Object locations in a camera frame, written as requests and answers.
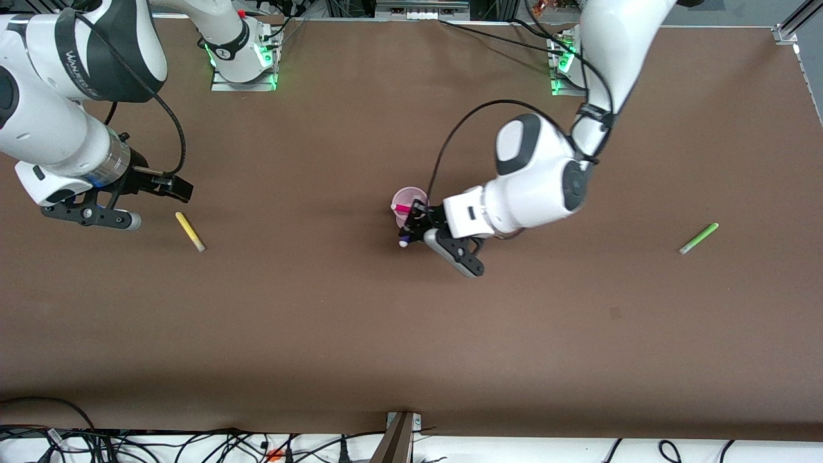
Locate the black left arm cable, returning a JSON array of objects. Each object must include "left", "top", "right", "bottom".
[{"left": 425, "top": 0, "right": 619, "bottom": 201}]

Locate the short black table cable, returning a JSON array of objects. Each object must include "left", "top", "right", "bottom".
[{"left": 511, "top": 18, "right": 559, "bottom": 42}]

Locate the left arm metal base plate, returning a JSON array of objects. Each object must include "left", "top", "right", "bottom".
[{"left": 548, "top": 35, "right": 587, "bottom": 98}]

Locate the black base cable bundle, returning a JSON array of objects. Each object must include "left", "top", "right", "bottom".
[{"left": 256, "top": 0, "right": 308, "bottom": 52}]

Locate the pink pen holder cup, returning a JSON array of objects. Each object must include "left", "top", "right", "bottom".
[{"left": 391, "top": 186, "right": 430, "bottom": 233}]

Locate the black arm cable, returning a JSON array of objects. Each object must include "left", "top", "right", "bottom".
[
  {"left": 74, "top": 10, "right": 188, "bottom": 178},
  {"left": 425, "top": 0, "right": 619, "bottom": 201}
]

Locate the silver mounting bracket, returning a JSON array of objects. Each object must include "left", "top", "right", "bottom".
[{"left": 386, "top": 412, "right": 423, "bottom": 433}]

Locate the green pen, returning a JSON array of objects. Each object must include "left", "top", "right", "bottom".
[{"left": 679, "top": 222, "right": 720, "bottom": 256}]

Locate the grey metal support beam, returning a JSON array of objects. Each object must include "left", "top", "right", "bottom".
[{"left": 370, "top": 413, "right": 416, "bottom": 463}]

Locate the yellow pen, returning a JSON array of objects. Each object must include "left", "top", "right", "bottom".
[{"left": 175, "top": 212, "right": 206, "bottom": 253}]

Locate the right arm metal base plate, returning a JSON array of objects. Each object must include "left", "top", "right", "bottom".
[{"left": 210, "top": 29, "right": 284, "bottom": 93}]

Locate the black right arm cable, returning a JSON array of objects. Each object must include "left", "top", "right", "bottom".
[{"left": 74, "top": 10, "right": 188, "bottom": 178}]

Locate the long black table cable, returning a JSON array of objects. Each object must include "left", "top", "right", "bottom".
[{"left": 439, "top": 19, "right": 568, "bottom": 57}]

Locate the black arched floor cable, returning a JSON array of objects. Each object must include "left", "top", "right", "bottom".
[{"left": 0, "top": 396, "right": 98, "bottom": 432}]

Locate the silver aluminium frame rail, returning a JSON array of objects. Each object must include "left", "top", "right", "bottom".
[{"left": 374, "top": 0, "right": 471, "bottom": 22}]

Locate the aluminium corner post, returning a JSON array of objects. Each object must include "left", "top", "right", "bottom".
[{"left": 773, "top": 0, "right": 823, "bottom": 46}]

